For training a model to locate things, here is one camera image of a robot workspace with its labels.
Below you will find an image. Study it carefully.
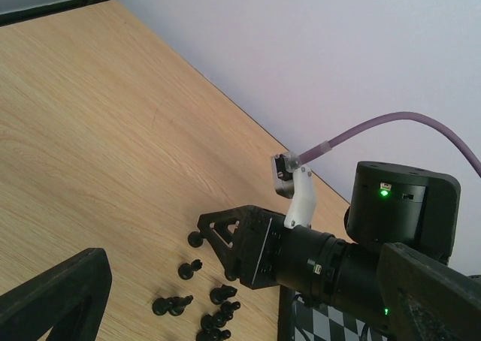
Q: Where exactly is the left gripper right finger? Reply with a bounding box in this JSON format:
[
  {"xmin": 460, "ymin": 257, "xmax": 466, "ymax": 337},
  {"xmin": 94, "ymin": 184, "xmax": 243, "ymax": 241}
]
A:
[{"xmin": 379, "ymin": 243, "xmax": 480, "ymax": 340}]

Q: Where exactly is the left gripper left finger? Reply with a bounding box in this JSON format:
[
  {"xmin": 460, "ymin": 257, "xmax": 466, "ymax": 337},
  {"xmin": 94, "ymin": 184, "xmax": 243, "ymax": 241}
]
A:
[{"xmin": 1, "ymin": 248, "xmax": 112, "ymax": 340}]

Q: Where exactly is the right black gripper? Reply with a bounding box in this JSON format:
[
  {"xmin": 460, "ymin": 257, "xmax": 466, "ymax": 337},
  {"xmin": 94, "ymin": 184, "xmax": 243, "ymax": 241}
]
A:
[{"xmin": 197, "ymin": 205, "xmax": 285, "ymax": 289}]

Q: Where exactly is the black chess piece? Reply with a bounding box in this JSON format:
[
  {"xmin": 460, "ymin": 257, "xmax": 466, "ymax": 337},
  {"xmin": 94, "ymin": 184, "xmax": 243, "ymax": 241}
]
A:
[
  {"xmin": 177, "ymin": 259, "xmax": 203, "ymax": 280},
  {"xmin": 195, "ymin": 329, "xmax": 231, "ymax": 341},
  {"xmin": 201, "ymin": 301, "xmax": 241, "ymax": 331},
  {"xmin": 209, "ymin": 285, "xmax": 237, "ymax": 305},
  {"xmin": 152, "ymin": 295, "xmax": 194, "ymax": 316},
  {"xmin": 187, "ymin": 231, "xmax": 204, "ymax": 248}
]

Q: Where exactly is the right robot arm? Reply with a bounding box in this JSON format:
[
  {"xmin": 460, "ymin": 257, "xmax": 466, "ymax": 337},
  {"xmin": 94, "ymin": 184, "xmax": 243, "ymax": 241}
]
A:
[{"xmin": 188, "ymin": 161, "xmax": 480, "ymax": 340}]

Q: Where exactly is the black grey chessboard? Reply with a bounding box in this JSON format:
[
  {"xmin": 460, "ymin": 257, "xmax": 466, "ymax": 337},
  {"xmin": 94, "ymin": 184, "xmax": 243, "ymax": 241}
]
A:
[{"xmin": 277, "ymin": 286, "xmax": 386, "ymax": 341}]

